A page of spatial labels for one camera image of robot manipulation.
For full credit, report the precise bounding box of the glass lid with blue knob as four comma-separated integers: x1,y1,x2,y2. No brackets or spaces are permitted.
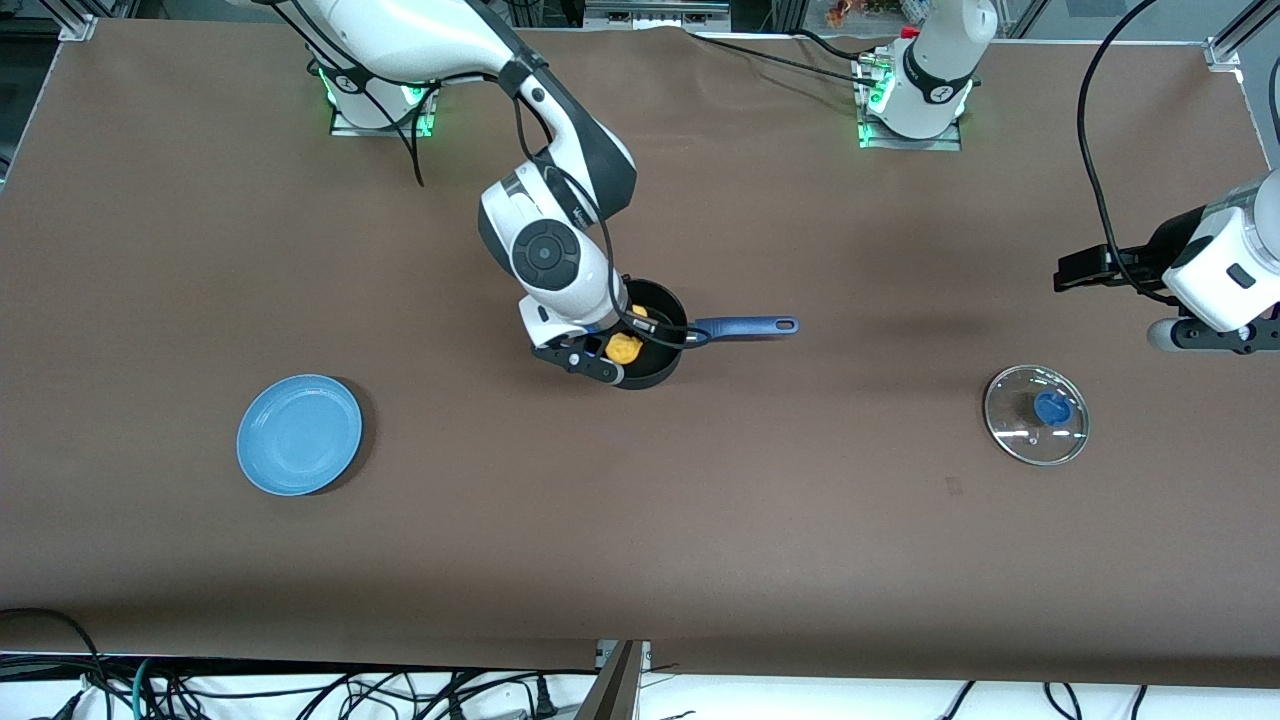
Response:
984,365,1091,467

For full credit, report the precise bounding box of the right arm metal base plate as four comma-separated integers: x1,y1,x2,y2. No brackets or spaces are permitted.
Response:
329,60,438,138

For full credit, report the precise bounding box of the aluminium frame bar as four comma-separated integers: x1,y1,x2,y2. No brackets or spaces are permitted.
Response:
572,640,653,720

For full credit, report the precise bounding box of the brown table cover sheet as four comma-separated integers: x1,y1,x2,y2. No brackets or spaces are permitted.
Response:
0,20,1280,691

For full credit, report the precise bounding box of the long black table cable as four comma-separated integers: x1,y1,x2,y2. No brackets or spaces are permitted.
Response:
685,30,886,91

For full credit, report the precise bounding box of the black looped floor cable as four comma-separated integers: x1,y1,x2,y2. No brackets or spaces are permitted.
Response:
0,607,103,720

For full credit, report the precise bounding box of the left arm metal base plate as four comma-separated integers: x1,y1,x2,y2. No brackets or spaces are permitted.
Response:
857,52,964,152

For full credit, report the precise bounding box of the blue plate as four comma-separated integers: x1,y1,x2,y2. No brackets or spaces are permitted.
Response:
236,374,364,497

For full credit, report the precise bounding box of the short black table cable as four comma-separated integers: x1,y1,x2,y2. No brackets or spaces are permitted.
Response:
795,28,871,63

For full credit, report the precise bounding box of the silver metal device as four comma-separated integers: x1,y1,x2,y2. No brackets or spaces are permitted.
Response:
584,0,732,32

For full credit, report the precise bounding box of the black pot with blue handle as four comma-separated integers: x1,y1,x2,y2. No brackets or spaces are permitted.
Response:
598,278,801,391

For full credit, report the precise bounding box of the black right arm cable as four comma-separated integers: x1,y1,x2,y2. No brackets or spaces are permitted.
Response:
285,0,706,351

